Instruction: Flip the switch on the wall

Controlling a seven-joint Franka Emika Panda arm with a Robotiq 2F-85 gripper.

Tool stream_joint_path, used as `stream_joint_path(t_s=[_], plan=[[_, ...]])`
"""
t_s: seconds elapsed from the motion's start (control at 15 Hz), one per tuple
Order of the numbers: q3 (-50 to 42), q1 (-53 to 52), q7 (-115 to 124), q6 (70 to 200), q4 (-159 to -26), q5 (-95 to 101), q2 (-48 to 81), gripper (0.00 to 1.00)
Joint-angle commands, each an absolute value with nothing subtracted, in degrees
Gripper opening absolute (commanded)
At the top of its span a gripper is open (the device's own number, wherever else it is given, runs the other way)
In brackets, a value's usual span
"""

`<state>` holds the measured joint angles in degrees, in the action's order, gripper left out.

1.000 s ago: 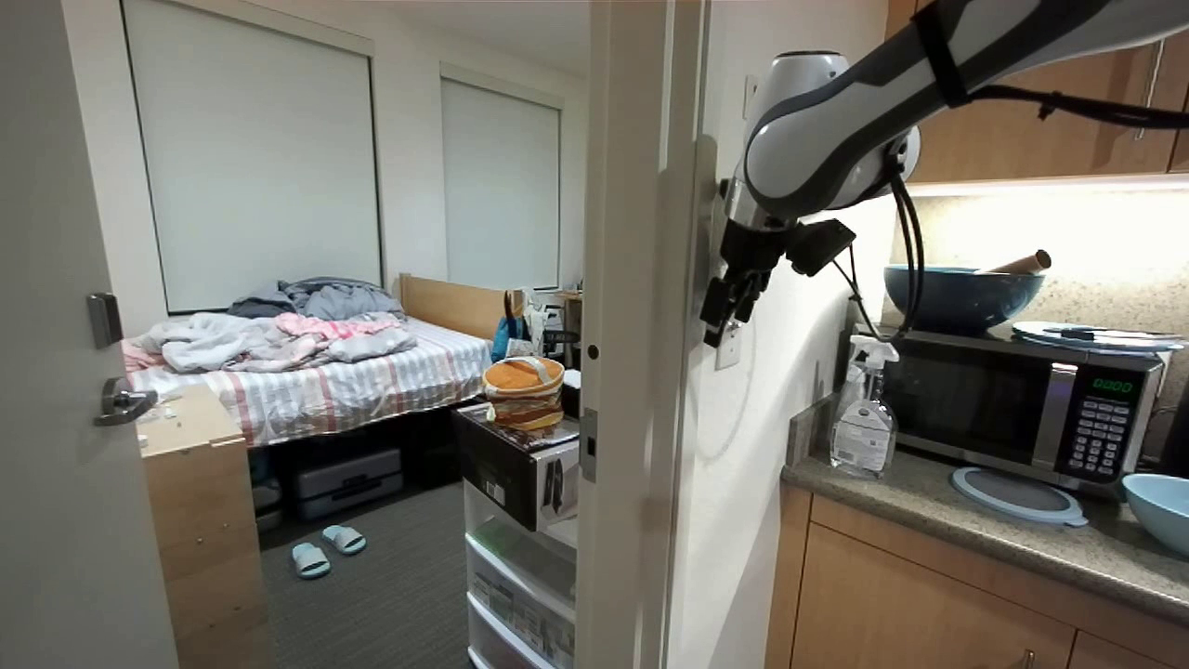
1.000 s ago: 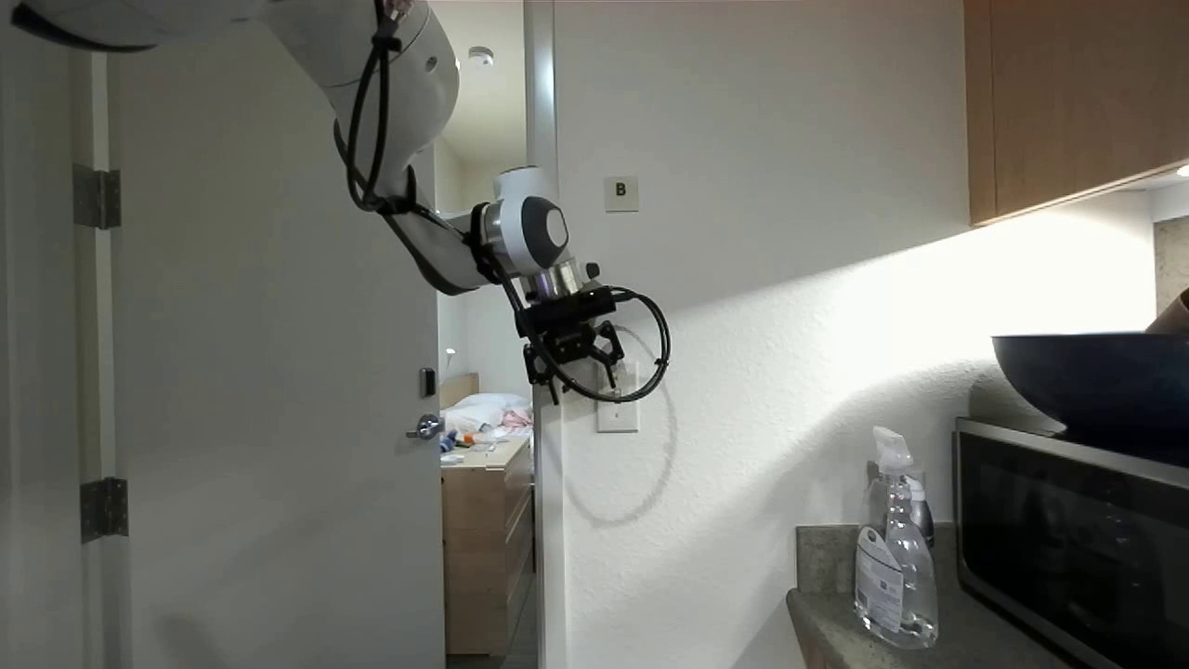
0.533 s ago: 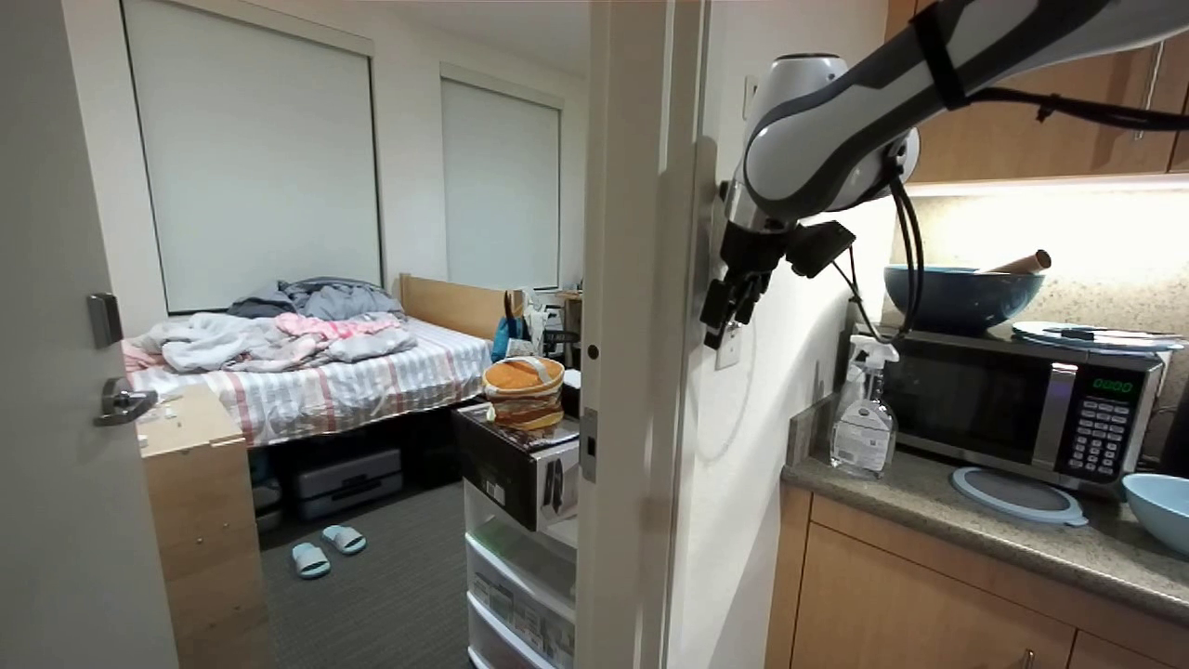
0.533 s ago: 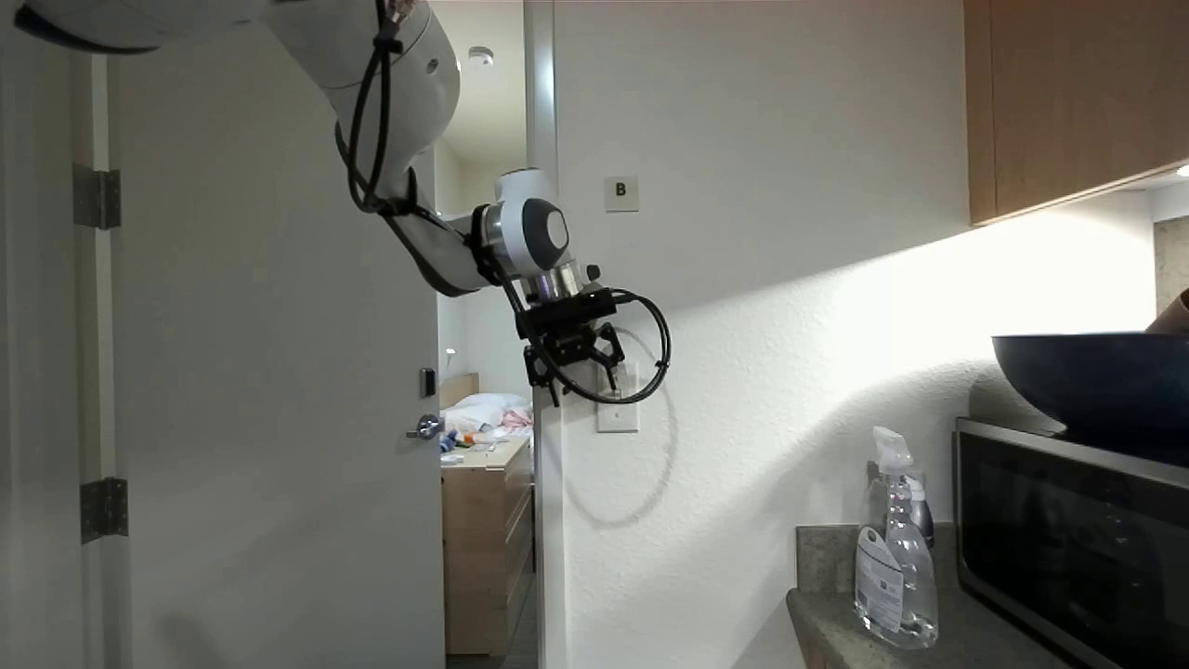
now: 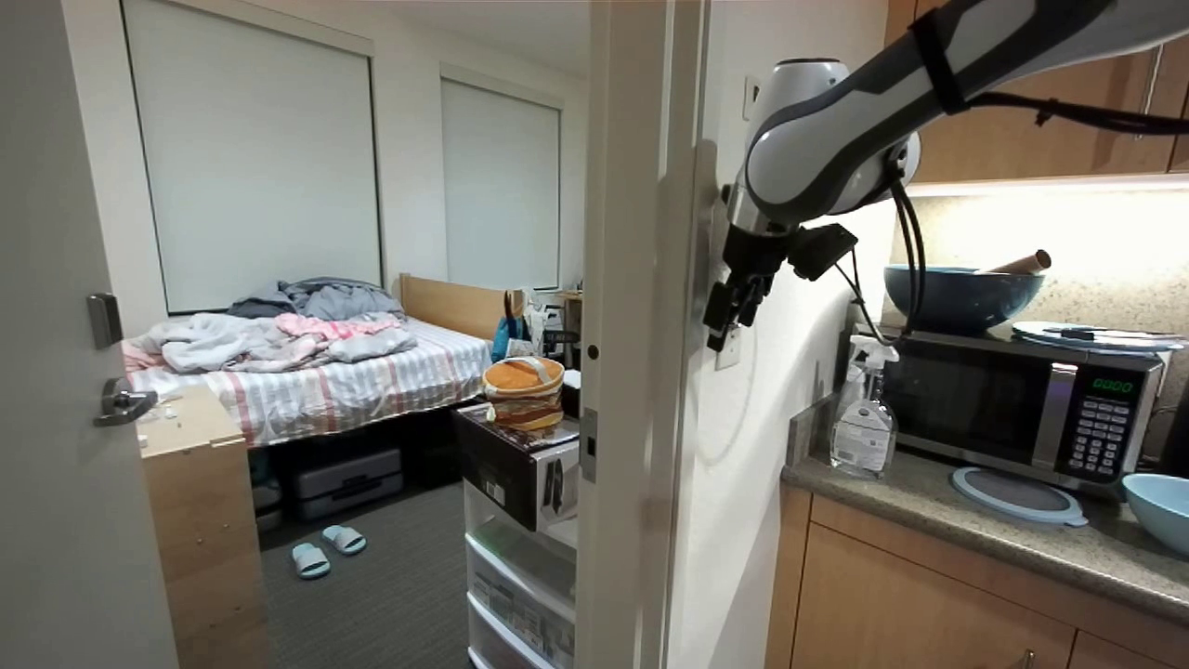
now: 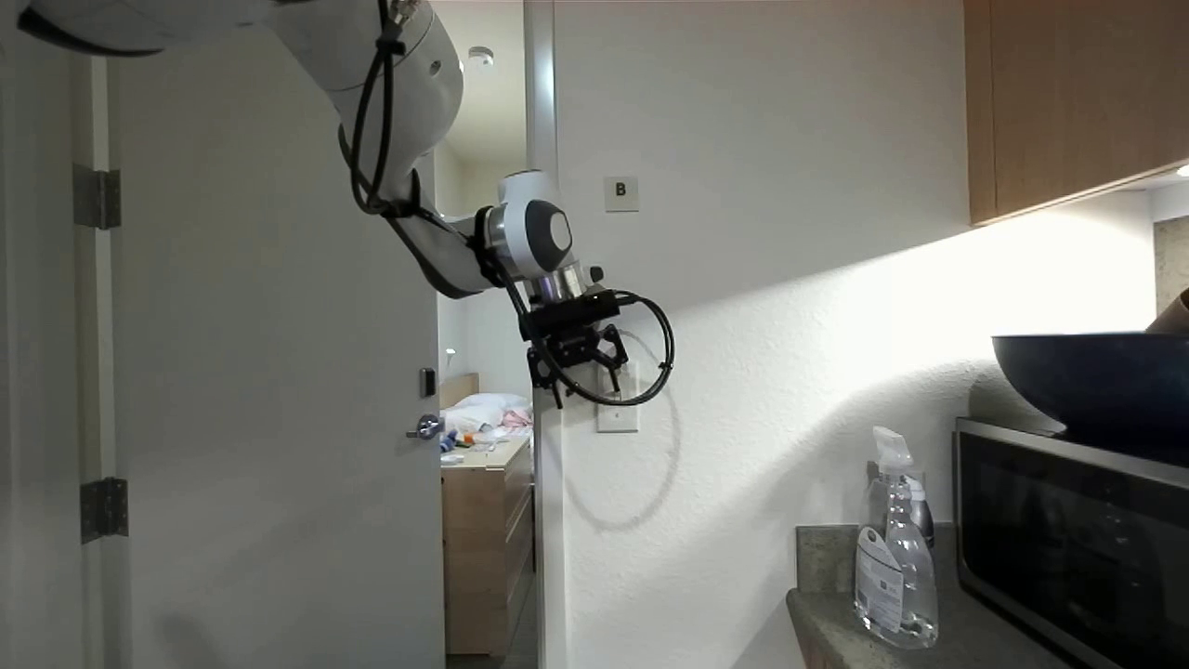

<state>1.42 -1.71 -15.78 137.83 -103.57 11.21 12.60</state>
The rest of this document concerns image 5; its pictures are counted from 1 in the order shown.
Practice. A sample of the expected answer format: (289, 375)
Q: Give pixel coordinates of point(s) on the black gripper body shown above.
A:
(751, 260)

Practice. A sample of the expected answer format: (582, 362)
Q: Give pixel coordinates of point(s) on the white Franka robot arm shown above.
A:
(842, 130)

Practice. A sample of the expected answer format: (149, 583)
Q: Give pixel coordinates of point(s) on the clear spray bottle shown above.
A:
(865, 427)

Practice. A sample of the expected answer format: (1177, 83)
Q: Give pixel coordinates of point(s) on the metal door strike plate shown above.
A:
(588, 443)

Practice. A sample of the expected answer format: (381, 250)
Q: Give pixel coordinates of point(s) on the stack of orange bowls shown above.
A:
(525, 392)

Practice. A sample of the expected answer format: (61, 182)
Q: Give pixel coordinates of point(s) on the blue bottle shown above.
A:
(507, 334)

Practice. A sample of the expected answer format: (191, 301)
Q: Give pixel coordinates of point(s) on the dark blue bowl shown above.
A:
(966, 301)

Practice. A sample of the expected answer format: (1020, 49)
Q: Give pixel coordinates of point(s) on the narrow white roller blind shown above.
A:
(505, 187)

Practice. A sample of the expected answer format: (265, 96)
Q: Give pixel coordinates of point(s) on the black cardboard box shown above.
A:
(507, 469)

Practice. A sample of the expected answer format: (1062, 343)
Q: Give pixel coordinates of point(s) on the black and silver microwave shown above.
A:
(992, 402)

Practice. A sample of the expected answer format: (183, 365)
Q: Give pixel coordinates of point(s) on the round blue rimmed lid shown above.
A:
(1020, 494)

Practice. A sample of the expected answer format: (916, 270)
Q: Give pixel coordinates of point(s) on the clear plastic drawer unit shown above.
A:
(513, 594)

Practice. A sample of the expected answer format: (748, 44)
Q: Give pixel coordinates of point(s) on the wooden base cabinet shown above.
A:
(916, 607)

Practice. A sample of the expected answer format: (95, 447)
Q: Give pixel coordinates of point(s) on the bed with striped sheet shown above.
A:
(375, 383)

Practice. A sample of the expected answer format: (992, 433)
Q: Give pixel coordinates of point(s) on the pink garment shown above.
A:
(339, 331)

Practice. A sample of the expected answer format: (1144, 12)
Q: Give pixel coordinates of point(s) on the blue grey clothes pile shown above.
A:
(330, 298)

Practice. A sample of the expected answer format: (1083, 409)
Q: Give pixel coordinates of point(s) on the dark suitcase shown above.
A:
(349, 483)

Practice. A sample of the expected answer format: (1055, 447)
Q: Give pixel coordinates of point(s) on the light blue slipper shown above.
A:
(343, 541)
(309, 561)

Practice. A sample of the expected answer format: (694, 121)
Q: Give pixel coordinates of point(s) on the light blue bowl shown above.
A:
(1161, 508)

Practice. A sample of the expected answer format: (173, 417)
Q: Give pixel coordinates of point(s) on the wide white roller blind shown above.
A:
(253, 148)

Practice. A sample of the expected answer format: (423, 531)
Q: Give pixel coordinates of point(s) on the light grey garment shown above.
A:
(216, 343)

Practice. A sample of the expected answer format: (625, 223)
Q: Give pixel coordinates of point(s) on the light wooden dresser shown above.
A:
(206, 545)

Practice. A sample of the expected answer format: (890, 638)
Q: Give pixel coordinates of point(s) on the dark door lock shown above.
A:
(102, 322)

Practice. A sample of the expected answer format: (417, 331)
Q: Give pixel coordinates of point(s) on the grey room door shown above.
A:
(61, 523)

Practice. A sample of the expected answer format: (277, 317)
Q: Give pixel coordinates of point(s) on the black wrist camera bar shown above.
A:
(822, 250)

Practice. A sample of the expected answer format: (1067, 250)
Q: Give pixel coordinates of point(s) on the small beige wall plate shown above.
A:
(751, 96)

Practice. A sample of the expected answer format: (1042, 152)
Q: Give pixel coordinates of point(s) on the wooden wall cabinet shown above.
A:
(1066, 143)

